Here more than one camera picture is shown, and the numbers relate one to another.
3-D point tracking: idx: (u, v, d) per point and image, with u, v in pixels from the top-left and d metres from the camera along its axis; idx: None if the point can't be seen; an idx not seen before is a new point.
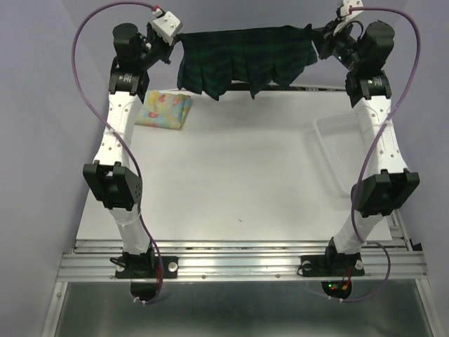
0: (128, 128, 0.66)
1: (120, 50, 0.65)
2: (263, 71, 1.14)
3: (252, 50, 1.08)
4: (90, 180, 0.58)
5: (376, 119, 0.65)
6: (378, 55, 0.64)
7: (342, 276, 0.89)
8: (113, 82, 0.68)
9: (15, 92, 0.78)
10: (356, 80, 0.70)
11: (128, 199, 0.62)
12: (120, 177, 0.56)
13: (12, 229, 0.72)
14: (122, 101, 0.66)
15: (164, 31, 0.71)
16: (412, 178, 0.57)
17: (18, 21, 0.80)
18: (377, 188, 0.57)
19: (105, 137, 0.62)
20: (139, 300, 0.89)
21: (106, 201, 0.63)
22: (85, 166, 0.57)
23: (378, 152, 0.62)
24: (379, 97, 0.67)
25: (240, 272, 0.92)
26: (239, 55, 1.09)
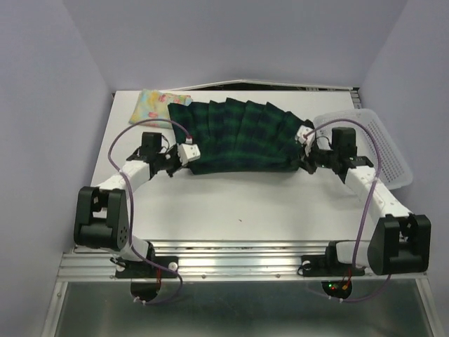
0: (134, 182, 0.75)
1: (146, 138, 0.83)
2: (257, 133, 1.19)
3: (242, 137, 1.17)
4: (82, 205, 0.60)
5: (365, 180, 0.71)
6: (345, 139, 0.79)
7: (342, 276, 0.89)
8: (130, 157, 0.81)
9: (17, 90, 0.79)
10: (338, 163, 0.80)
11: (111, 236, 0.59)
12: (115, 199, 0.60)
13: (13, 227, 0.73)
14: (136, 163, 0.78)
15: (184, 152, 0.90)
16: (423, 222, 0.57)
17: (19, 22, 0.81)
18: (390, 232, 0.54)
19: (115, 175, 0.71)
20: (139, 300, 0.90)
21: (86, 241, 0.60)
22: (83, 189, 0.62)
23: (377, 202, 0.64)
24: (363, 167, 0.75)
25: (240, 272, 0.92)
26: (230, 128, 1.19)
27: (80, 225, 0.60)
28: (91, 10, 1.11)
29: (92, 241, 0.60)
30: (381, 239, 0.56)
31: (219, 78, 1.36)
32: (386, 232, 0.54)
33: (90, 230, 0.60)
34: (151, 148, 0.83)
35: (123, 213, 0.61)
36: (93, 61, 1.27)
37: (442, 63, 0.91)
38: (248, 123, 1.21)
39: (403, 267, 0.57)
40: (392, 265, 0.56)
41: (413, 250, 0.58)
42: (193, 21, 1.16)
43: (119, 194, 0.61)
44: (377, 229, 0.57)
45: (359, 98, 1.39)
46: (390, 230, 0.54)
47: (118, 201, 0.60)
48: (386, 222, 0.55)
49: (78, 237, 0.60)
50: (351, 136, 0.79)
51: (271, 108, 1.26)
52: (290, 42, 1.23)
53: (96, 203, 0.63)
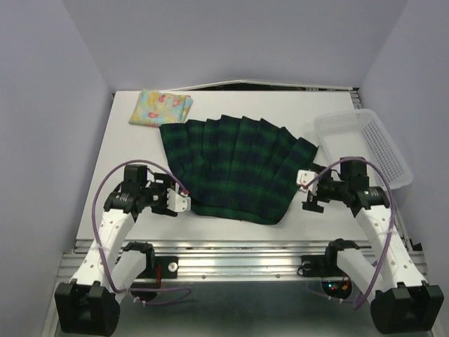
0: (117, 244, 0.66)
1: (128, 173, 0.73)
2: (252, 154, 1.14)
3: (235, 161, 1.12)
4: (60, 307, 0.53)
5: (379, 228, 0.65)
6: (356, 168, 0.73)
7: (342, 276, 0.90)
8: (108, 201, 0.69)
9: (17, 90, 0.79)
10: (351, 195, 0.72)
11: (101, 328, 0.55)
12: (95, 300, 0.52)
13: (13, 227, 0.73)
14: (114, 218, 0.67)
15: (175, 205, 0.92)
16: (435, 292, 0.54)
17: (17, 21, 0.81)
18: (400, 305, 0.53)
19: (90, 253, 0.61)
20: (139, 300, 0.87)
21: (76, 331, 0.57)
22: (59, 288, 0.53)
23: (390, 263, 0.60)
24: (377, 206, 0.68)
25: (240, 272, 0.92)
26: (224, 153, 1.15)
27: (65, 321, 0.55)
28: (90, 10, 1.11)
29: (82, 331, 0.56)
30: (386, 305, 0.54)
31: (219, 78, 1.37)
32: (395, 306, 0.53)
33: (78, 326, 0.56)
34: (135, 182, 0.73)
35: (109, 307, 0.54)
36: (93, 61, 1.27)
37: (441, 63, 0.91)
38: (242, 146, 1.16)
39: (405, 326, 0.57)
40: (393, 325, 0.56)
41: (418, 312, 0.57)
42: (192, 21, 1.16)
43: (99, 293, 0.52)
44: (384, 295, 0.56)
45: (358, 98, 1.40)
46: (400, 305, 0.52)
47: (99, 304, 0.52)
48: (397, 294, 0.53)
49: (67, 328, 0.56)
50: (363, 166, 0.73)
51: (266, 127, 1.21)
52: (290, 42, 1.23)
53: (78, 293, 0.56)
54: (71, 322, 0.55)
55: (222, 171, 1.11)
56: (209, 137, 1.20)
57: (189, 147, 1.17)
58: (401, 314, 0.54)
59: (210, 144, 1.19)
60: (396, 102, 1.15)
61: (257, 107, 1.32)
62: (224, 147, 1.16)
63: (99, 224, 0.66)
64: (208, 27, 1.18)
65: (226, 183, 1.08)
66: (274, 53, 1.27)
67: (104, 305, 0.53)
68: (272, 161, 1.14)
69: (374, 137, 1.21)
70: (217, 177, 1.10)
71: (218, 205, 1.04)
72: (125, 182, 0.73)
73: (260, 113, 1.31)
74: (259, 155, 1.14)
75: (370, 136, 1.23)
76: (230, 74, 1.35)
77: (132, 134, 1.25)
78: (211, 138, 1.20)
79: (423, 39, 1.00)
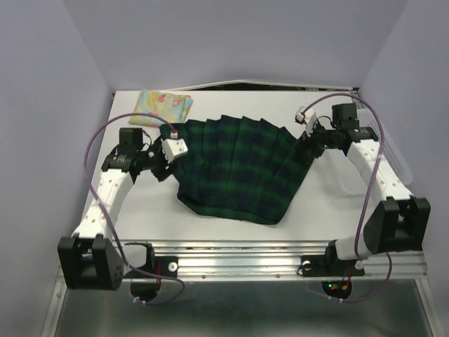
0: (116, 202, 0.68)
1: (123, 135, 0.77)
2: (252, 154, 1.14)
3: (236, 161, 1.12)
4: (65, 261, 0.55)
5: (369, 156, 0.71)
6: (346, 112, 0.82)
7: (342, 276, 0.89)
8: (106, 163, 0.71)
9: (16, 90, 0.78)
10: (342, 135, 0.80)
11: (104, 282, 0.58)
12: (97, 253, 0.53)
13: (13, 227, 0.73)
14: (113, 177, 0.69)
15: (170, 148, 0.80)
16: (424, 204, 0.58)
17: (17, 21, 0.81)
18: (391, 217, 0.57)
19: (91, 209, 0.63)
20: (139, 300, 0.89)
21: (81, 286, 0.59)
22: (62, 241, 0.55)
23: (379, 182, 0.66)
24: (366, 141, 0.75)
25: (240, 272, 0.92)
26: (224, 154, 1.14)
27: (69, 275, 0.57)
28: (90, 10, 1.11)
29: (85, 286, 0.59)
30: (379, 219, 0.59)
31: (219, 78, 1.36)
32: (386, 218, 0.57)
33: (83, 280, 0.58)
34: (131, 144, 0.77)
35: (111, 262, 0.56)
36: (93, 61, 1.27)
37: (441, 63, 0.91)
38: (241, 146, 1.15)
39: (396, 246, 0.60)
40: (386, 243, 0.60)
41: (408, 229, 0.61)
42: (192, 21, 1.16)
43: (101, 245, 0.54)
44: (376, 212, 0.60)
45: (358, 98, 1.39)
46: (391, 215, 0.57)
47: (103, 257, 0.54)
48: (387, 206, 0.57)
49: (71, 283, 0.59)
50: (351, 111, 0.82)
51: (266, 127, 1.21)
52: (291, 42, 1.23)
53: (81, 249, 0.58)
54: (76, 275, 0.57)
55: (222, 171, 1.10)
56: (208, 138, 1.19)
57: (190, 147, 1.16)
58: (392, 227, 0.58)
59: (210, 145, 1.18)
60: (396, 101, 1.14)
61: (257, 107, 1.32)
62: (224, 148, 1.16)
63: (98, 183, 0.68)
64: (208, 27, 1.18)
65: (226, 183, 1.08)
66: (274, 53, 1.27)
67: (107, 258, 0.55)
68: (273, 163, 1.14)
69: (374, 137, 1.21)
70: (217, 177, 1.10)
71: (218, 205, 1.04)
72: (122, 144, 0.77)
73: (260, 113, 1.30)
74: (260, 156, 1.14)
75: None
76: (230, 74, 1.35)
77: None
78: (211, 138, 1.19)
79: (423, 39, 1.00)
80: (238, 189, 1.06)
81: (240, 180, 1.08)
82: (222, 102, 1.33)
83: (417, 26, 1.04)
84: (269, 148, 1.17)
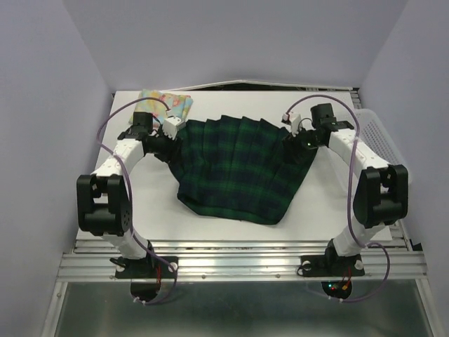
0: (128, 161, 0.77)
1: (137, 118, 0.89)
2: (252, 154, 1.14)
3: (236, 162, 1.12)
4: (82, 193, 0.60)
5: (348, 140, 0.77)
6: (325, 110, 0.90)
7: (342, 277, 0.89)
8: (123, 135, 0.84)
9: (16, 90, 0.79)
10: (321, 128, 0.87)
11: (115, 220, 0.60)
12: (115, 184, 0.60)
13: (14, 227, 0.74)
14: (128, 143, 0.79)
15: (171, 124, 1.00)
16: (401, 169, 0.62)
17: (17, 22, 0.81)
18: (373, 182, 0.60)
19: (109, 160, 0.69)
20: (139, 300, 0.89)
21: (90, 228, 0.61)
22: (81, 178, 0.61)
23: (359, 158, 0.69)
24: (344, 130, 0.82)
25: (240, 272, 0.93)
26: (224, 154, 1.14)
27: (82, 213, 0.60)
28: (90, 11, 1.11)
29: (95, 227, 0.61)
30: (364, 188, 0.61)
31: (219, 78, 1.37)
32: (370, 183, 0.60)
33: (94, 219, 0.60)
34: (143, 126, 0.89)
35: (124, 199, 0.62)
36: (93, 61, 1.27)
37: (441, 64, 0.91)
38: (241, 146, 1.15)
39: (385, 215, 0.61)
40: (374, 214, 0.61)
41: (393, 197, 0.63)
42: (192, 22, 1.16)
43: (118, 180, 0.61)
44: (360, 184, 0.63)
45: (358, 98, 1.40)
46: (373, 180, 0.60)
47: (119, 187, 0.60)
48: (368, 173, 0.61)
49: (82, 224, 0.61)
50: (328, 109, 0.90)
51: (266, 127, 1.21)
52: (290, 42, 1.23)
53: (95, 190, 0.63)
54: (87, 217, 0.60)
55: (222, 171, 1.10)
56: (209, 138, 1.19)
57: (191, 147, 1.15)
58: (377, 194, 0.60)
59: (211, 145, 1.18)
60: (396, 101, 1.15)
61: (257, 107, 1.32)
62: (224, 149, 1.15)
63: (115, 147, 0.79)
64: (208, 27, 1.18)
65: (227, 183, 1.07)
66: (274, 54, 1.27)
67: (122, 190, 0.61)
68: (273, 163, 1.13)
69: (374, 137, 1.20)
70: (217, 177, 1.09)
71: (218, 205, 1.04)
72: (135, 125, 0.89)
73: (259, 113, 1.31)
74: (260, 156, 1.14)
75: (370, 136, 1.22)
76: (230, 74, 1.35)
77: None
78: (211, 138, 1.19)
79: (422, 40, 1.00)
80: (238, 189, 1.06)
81: (240, 180, 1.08)
82: (222, 102, 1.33)
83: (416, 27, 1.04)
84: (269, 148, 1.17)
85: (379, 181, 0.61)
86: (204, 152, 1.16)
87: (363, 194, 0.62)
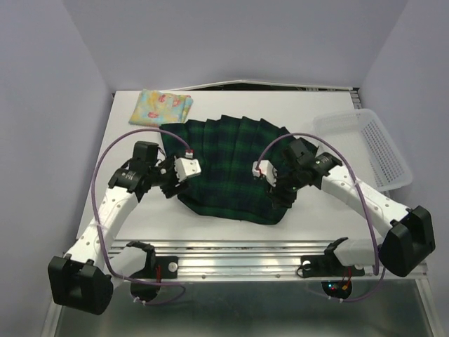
0: (116, 222, 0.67)
1: (137, 151, 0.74)
2: (253, 154, 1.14)
3: (237, 161, 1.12)
4: (54, 279, 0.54)
5: (347, 184, 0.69)
6: (297, 148, 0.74)
7: (342, 277, 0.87)
8: (114, 178, 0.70)
9: (17, 90, 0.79)
10: (306, 171, 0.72)
11: (91, 306, 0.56)
12: (87, 279, 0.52)
13: (13, 228, 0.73)
14: (116, 196, 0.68)
15: (184, 169, 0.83)
16: (423, 212, 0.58)
17: (16, 20, 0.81)
18: (405, 240, 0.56)
19: (88, 229, 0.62)
20: (139, 300, 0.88)
21: (67, 305, 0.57)
22: (54, 260, 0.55)
23: (374, 209, 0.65)
24: (334, 169, 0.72)
25: (240, 272, 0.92)
26: (225, 154, 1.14)
27: (57, 294, 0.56)
28: (90, 11, 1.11)
29: (73, 305, 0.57)
30: (393, 246, 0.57)
31: (219, 78, 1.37)
32: (401, 241, 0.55)
33: (71, 301, 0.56)
34: (144, 161, 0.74)
35: (99, 288, 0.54)
36: (93, 61, 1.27)
37: (442, 64, 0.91)
38: (241, 146, 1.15)
39: (419, 260, 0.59)
40: (411, 265, 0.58)
41: (419, 239, 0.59)
42: (192, 21, 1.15)
43: (90, 273, 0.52)
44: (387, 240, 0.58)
45: (358, 98, 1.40)
46: (403, 236, 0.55)
47: (92, 283, 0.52)
48: (398, 232, 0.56)
49: (58, 301, 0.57)
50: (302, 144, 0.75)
51: (266, 127, 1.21)
52: (291, 42, 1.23)
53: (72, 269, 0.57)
54: (63, 297, 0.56)
55: (222, 171, 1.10)
56: (210, 138, 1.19)
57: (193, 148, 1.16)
58: (410, 248, 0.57)
59: (211, 145, 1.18)
60: (396, 101, 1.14)
61: (257, 107, 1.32)
62: (224, 149, 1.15)
63: (102, 201, 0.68)
64: (208, 27, 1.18)
65: (227, 183, 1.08)
66: (274, 53, 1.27)
67: (95, 283, 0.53)
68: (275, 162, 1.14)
69: (374, 137, 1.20)
70: (218, 177, 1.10)
71: (218, 205, 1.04)
72: (135, 159, 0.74)
73: (259, 112, 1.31)
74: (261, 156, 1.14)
75: (371, 136, 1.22)
76: (230, 74, 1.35)
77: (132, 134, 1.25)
78: (212, 138, 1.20)
79: (423, 39, 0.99)
80: (238, 189, 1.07)
81: (240, 180, 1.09)
82: (222, 102, 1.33)
83: (416, 26, 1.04)
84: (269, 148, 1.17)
85: (409, 236, 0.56)
86: (205, 151, 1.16)
87: (392, 250, 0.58)
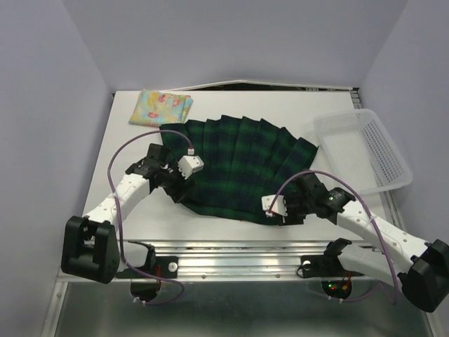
0: (130, 201, 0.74)
1: (151, 150, 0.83)
2: (253, 153, 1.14)
3: (237, 161, 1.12)
4: (69, 237, 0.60)
5: (363, 220, 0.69)
6: (310, 180, 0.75)
7: (343, 277, 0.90)
8: (131, 168, 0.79)
9: (16, 90, 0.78)
10: (320, 207, 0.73)
11: (97, 271, 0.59)
12: (101, 236, 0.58)
13: (13, 228, 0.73)
14: (133, 180, 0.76)
15: (188, 163, 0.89)
16: (442, 248, 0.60)
17: (16, 20, 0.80)
18: (428, 276, 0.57)
19: (106, 199, 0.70)
20: (139, 300, 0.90)
21: (74, 272, 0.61)
22: (72, 220, 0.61)
23: (392, 245, 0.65)
24: (349, 205, 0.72)
25: (240, 272, 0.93)
26: (226, 154, 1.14)
27: (67, 255, 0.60)
28: (90, 11, 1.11)
29: (78, 272, 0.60)
30: (417, 281, 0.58)
31: (219, 78, 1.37)
32: (425, 279, 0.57)
33: (78, 265, 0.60)
34: (156, 159, 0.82)
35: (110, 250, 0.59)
36: (93, 61, 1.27)
37: (442, 63, 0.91)
38: (241, 146, 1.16)
39: (443, 293, 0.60)
40: (436, 300, 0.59)
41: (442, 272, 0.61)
42: (192, 21, 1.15)
43: (106, 230, 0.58)
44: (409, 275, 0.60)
45: (358, 98, 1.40)
46: (426, 273, 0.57)
47: (105, 240, 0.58)
48: (419, 268, 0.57)
49: (65, 267, 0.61)
50: (313, 177, 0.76)
51: (266, 127, 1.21)
52: (291, 41, 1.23)
53: (85, 233, 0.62)
54: (71, 260, 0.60)
55: (222, 171, 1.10)
56: (210, 139, 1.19)
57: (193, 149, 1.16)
58: (434, 283, 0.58)
59: (212, 145, 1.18)
60: (396, 102, 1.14)
61: (257, 107, 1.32)
62: (224, 149, 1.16)
63: (120, 182, 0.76)
64: (208, 27, 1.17)
65: (227, 183, 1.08)
66: (274, 53, 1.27)
67: (108, 243, 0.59)
68: (276, 163, 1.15)
69: (374, 137, 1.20)
70: (218, 177, 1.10)
71: (218, 205, 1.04)
72: (148, 156, 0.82)
73: (259, 112, 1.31)
74: (260, 156, 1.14)
75: (371, 137, 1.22)
76: (230, 74, 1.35)
77: (132, 134, 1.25)
78: (212, 138, 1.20)
79: (423, 38, 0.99)
80: (238, 189, 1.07)
81: (241, 180, 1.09)
82: (222, 102, 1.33)
83: (415, 26, 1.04)
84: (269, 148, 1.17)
85: (431, 271, 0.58)
86: (205, 152, 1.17)
87: (416, 286, 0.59)
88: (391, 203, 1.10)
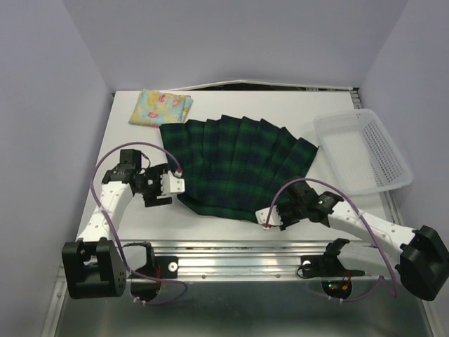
0: (118, 210, 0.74)
1: (124, 155, 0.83)
2: (253, 153, 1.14)
3: (238, 162, 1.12)
4: (69, 264, 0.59)
5: (351, 217, 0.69)
6: (300, 186, 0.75)
7: (342, 276, 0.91)
8: (106, 177, 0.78)
9: (16, 90, 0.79)
10: (313, 212, 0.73)
11: (109, 286, 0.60)
12: (103, 254, 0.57)
13: (14, 229, 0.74)
14: (114, 187, 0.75)
15: (170, 185, 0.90)
16: (429, 232, 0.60)
17: (15, 19, 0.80)
18: (419, 262, 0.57)
19: (95, 215, 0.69)
20: (139, 300, 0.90)
21: (83, 295, 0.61)
22: (66, 246, 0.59)
23: (382, 236, 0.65)
24: (337, 206, 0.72)
25: (240, 272, 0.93)
26: (226, 154, 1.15)
27: (73, 281, 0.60)
28: (90, 11, 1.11)
29: (88, 293, 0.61)
30: (410, 270, 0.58)
31: (219, 78, 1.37)
32: (417, 265, 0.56)
33: (86, 288, 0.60)
34: (131, 162, 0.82)
35: (115, 264, 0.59)
36: (93, 61, 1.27)
37: (442, 64, 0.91)
38: (241, 146, 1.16)
39: (440, 280, 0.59)
40: (433, 287, 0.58)
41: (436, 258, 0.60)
42: (192, 20, 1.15)
43: (106, 247, 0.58)
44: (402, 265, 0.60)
45: (358, 98, 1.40)
46: (417, 260, 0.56)
47: (108, 257, 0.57)
48: (410, 255, 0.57)
49: (74, 293, 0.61)
50: (304, 182, 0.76)
51: (266, 127, 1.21)
52: (291, 41, 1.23)
53: (83, 255, 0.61)
54: (78, 284, 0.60)
55: (222, 171, 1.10)
56: (210, 139, 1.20)
57: (194, 148, 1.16)
58: (428, 270, 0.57)
59: (212, 145, 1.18)
60: (396, 101, 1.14)
61: (257, 107, 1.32)
62: (225, 149, 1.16)
63: (100, 194, 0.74)
64: (208, 27, 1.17)
65: (227, 183, 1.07)
66: (274, 53, 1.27)
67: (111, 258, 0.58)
68: (276, 162, 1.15)
69: (374, 137, 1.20)
70: (218, 177, 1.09)
71: (218, 205, 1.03)
72: (122, 161, 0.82)
73: (259, 112, 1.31)
74: (261, 156, 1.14)
75: (371, 136, 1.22)
76: (230, 74, 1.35)
77: (132, 134, 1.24)
78: (212, 138, 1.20)
79: (423, 38, 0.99)
80: (239, 189, 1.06)
81: (241, 180, 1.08)
82: (222, 102, 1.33)
83: (415, 26, 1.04)
84: (269, 148, 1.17)
85: (422, 258, 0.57)
86: (205, 150, 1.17)
87: (411, 275, 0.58)
88: (391, 203, 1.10)
